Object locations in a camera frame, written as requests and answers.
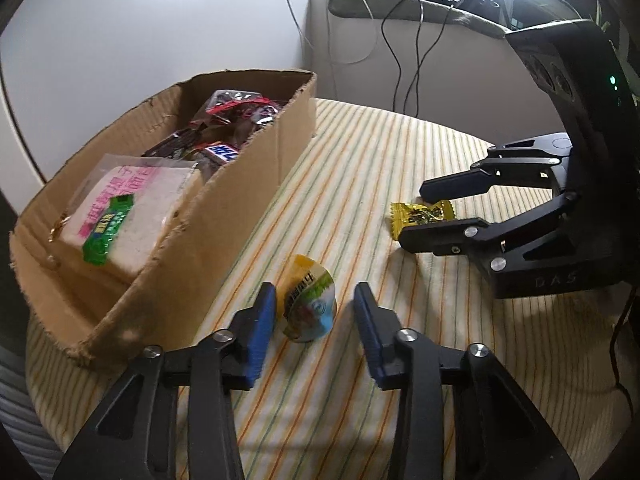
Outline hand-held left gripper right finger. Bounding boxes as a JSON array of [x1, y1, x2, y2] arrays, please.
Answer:
[[352, 282, 581, 480]]

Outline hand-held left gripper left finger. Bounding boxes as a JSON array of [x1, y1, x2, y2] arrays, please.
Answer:
[[52, 282, 278, 480]]

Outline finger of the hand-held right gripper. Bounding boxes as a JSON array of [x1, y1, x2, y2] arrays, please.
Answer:
[[419, 132, 573, 202], [398, 192, 582, 263]]

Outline yellow candy packet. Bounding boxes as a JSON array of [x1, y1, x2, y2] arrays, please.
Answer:
[[389, 199, 456, 241]]

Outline yellow jelly cup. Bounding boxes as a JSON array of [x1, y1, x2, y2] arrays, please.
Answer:
[[276, 254, 339, 343]]

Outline cardboard box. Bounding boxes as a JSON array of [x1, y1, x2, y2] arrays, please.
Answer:
[[9, 69, 319, 362]]

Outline white pink bread packet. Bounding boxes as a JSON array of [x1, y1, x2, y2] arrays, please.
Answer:
[[56, 154, 207, 282]]

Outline green candy packet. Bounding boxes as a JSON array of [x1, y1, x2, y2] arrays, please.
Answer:
[[81, 194, 137, 267]]

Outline dark brown chocolate bar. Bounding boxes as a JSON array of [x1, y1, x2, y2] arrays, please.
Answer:
[[144, 129, 202, 162]]

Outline red snack packet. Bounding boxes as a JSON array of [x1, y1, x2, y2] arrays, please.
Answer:
[[189, 89, 282, 137]]

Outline grey windowsill cushion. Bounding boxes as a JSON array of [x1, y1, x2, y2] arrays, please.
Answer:
[[327, 0, 508, 40]]

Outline black power cable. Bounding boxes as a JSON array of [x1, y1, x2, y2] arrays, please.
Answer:
[[379, 0, 453, 117]]

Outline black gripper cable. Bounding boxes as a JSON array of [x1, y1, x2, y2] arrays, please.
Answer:
[[609, 285, 640, 413]]

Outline white cable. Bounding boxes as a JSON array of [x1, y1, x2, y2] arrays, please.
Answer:
[[272, 0, 383, 103]]

